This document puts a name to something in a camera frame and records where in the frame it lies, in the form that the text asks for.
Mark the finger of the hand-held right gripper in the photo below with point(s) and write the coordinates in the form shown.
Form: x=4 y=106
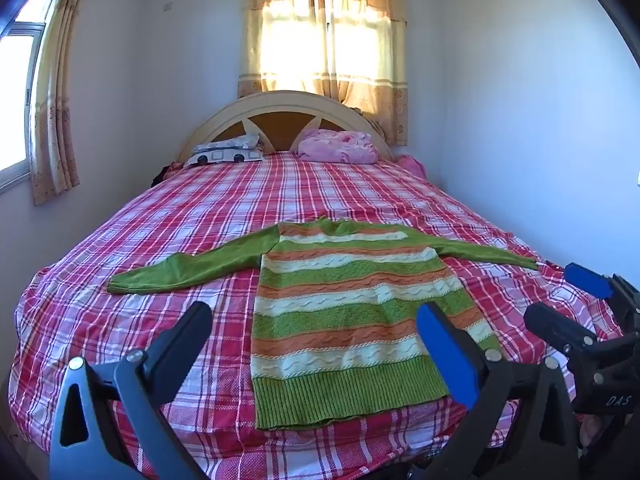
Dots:
x=555 y=325
x=590 y=280

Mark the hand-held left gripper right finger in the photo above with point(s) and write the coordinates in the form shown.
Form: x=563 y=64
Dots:
x=445 y=350

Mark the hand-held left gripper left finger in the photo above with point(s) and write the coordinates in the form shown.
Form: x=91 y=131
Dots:
x=190 y=330

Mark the green orange striped sweater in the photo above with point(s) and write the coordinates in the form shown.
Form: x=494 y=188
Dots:
x=340 y=310

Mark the dark cloth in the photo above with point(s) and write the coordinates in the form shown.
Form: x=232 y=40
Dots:
x=162 y=175

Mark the red plaid bed sheet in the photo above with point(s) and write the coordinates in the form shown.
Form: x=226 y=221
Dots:
x=300 y=190

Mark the white printed pillow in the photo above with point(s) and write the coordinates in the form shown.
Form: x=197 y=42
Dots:
x=225 y=152

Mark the small pink pillow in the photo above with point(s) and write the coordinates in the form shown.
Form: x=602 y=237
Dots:
x=412 y=166

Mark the pink folded blanket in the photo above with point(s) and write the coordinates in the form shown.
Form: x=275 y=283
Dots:
x=340 y=147

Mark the cream arched headboard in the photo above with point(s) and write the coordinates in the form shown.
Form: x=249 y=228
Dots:
x=280 y=102

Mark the beige patterned curtain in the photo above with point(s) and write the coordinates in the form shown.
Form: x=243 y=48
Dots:
x=55 y=110
x=370 y=85

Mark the side window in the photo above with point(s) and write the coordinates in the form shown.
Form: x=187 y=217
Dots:
x=20 y=90

